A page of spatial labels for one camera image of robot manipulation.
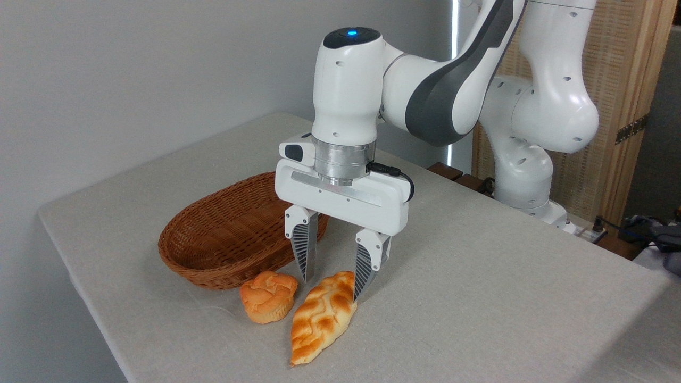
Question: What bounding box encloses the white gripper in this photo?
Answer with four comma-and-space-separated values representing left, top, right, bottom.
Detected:
275, 159, 410, 302

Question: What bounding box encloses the long braided bread loaf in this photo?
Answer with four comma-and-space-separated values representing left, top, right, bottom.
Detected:
290, 271, 359, 367

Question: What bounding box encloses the round orange bread bun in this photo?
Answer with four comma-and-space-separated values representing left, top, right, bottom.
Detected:
239, 270, 299, 324

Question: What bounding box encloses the brown wicker oval basket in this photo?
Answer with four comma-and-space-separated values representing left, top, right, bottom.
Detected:
158, 171, 329, 291

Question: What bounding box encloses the beige tablecloth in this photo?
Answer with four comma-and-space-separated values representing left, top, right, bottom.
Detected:
37, 112, 681, 383

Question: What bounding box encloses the white power strip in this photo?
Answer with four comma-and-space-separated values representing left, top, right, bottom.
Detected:
563, 215, 608, 244

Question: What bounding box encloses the metal screen hinge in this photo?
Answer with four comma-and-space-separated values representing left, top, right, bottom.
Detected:
616, 114, 650, 145

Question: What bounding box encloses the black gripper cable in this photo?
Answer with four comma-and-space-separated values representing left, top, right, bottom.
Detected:
366, 161, 415, 203

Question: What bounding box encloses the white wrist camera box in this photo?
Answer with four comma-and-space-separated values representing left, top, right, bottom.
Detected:
279, 133, 315, 163

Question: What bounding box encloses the dark bag with cables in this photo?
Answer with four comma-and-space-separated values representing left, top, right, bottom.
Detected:
593, 212, 681, 277

